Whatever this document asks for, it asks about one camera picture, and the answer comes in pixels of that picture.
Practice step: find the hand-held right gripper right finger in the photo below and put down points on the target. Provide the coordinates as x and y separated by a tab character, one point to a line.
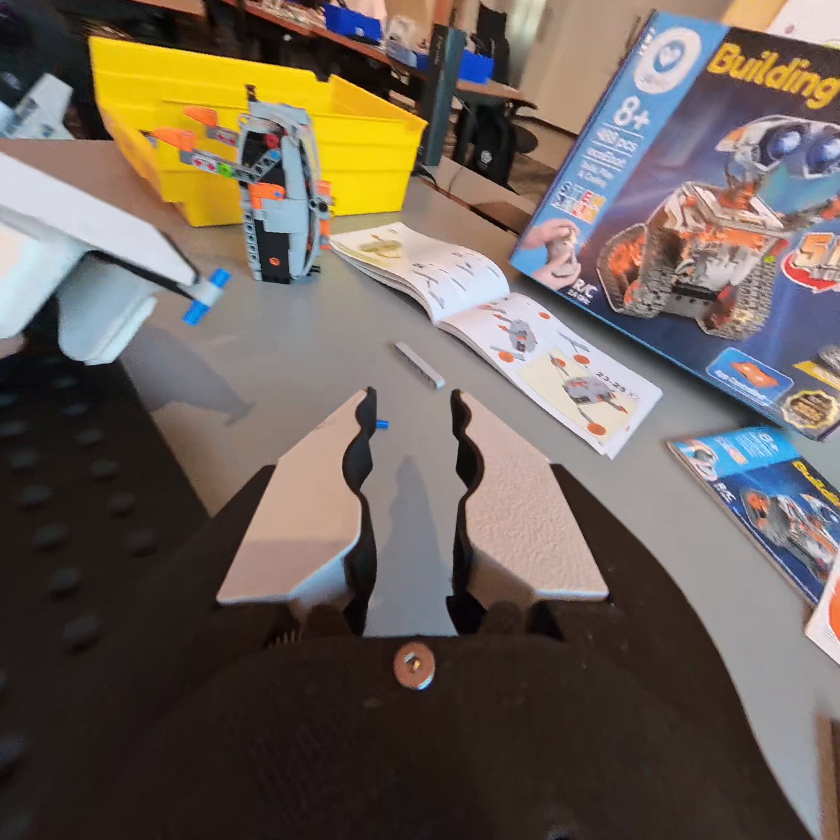
525	518

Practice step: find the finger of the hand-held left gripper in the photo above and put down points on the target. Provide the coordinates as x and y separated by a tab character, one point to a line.
105	308
79	210

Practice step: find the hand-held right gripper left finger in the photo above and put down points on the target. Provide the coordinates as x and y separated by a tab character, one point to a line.
308	512

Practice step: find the grey connector with blue pins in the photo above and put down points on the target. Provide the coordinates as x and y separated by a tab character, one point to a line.
208	294

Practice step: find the grey desk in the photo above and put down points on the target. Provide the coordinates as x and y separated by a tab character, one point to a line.
295	367

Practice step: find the white printed carton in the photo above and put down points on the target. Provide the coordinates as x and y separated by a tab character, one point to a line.
39	108

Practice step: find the grey perforated beam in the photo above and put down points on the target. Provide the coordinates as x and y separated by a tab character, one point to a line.
420	365

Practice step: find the black studded panel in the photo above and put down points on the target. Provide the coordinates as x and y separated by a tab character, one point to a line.
65	492

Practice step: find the grey orange building block model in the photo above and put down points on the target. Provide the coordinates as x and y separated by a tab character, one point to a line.
289	197

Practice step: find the blue closed booklet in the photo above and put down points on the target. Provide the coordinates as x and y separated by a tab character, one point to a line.
754	499

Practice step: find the open instruction booklet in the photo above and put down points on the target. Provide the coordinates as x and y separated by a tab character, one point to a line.
472	282

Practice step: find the yellow plastic bin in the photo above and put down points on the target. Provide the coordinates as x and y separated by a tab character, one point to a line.
367	151

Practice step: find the long wooden background table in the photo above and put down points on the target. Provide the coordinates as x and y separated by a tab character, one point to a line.
315	33

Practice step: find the orange white sticker sheet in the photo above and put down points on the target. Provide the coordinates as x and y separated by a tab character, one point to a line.
828	623

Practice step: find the blue storage bin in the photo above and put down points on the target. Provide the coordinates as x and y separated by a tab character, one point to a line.
354	19
476	67

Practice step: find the blue toy robot box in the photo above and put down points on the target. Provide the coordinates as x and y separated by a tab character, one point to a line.
656	197

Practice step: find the black office chair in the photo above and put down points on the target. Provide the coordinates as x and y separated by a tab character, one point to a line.
489	144

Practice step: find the dark flat monitor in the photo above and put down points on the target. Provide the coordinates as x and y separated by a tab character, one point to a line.
441	92

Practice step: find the dark brown strip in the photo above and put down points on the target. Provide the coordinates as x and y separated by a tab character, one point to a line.
828	774

